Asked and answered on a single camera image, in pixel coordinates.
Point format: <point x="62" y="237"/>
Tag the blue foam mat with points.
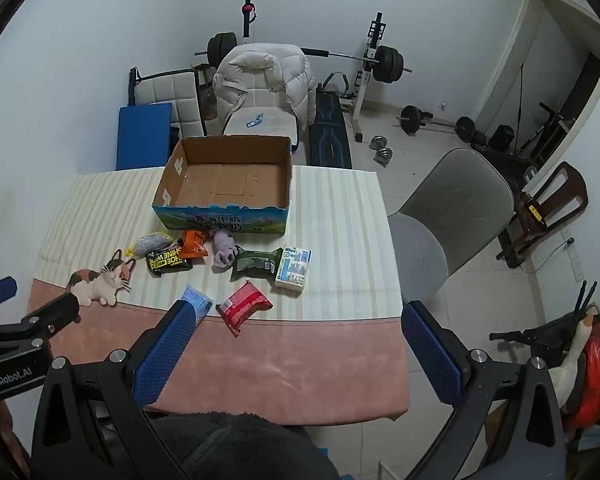
<point x="142" y="135"/>

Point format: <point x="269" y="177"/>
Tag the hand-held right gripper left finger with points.
<point x="167" y="350"/>

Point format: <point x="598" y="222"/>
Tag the light blue tissue packet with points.
<point x="199" y="300"/>

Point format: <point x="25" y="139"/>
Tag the short black floor barbell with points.
<point x="412" y="119"/>

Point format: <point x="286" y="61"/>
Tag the white door frame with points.
<point x="512" y="45"/>

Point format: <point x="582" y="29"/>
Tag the silver yellow snack packet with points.
<point x="152" y="244"/>

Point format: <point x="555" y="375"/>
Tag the small blue wrapper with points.
<point x="254" y="120"/>

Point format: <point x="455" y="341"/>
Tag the red snack packet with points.
<point x="242" y="305"/>

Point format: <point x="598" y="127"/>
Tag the white puffer jacket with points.
<point x="260" y="77"/>

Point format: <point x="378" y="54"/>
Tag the cardboard box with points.
<point x="225" y="182"/>

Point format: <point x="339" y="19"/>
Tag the green snack packet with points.
<point x="255" y="262"/>

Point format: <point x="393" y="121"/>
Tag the black exercise machine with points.
<point x="545" y="130"/>

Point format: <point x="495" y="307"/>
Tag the black blue weight bench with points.
<point x="330" y="135"/>

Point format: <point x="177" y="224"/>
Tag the white blue tissue pack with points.
<point x="293" y="267"/>

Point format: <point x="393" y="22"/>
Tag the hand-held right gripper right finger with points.
<point x="432" y="355"/>

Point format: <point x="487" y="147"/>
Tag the black yellow snack packet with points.
<point x="169" y="260"/>

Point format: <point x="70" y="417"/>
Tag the orange snack packet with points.
<point x="195" y="245"/>

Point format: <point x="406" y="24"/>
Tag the beige upholstered chair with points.
<point x="275" y="122"/>

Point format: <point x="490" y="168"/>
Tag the white goose plush toy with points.
<point x="570" y="365"/>

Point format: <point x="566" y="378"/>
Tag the white barbell rack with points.
<point x="367" y="72"/>

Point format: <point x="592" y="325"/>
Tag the dark wooden chair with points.
<point x="562" y="195"/>

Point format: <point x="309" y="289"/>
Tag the grey plastic chair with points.
<point x="460" y="200"/>

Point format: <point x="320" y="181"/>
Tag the black kick scooter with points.
<point x="540" y="337"/>

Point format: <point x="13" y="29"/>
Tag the beige quilted black-framed chair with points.
<point x="172" y="95"/>

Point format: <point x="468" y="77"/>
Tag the purple socks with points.
<point x="224" y="250"/>

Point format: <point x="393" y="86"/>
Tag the person's dark fleece trousers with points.
<point x="240" y="447"/>

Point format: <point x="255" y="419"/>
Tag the black speaker box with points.
<point x="501" y="138"/>

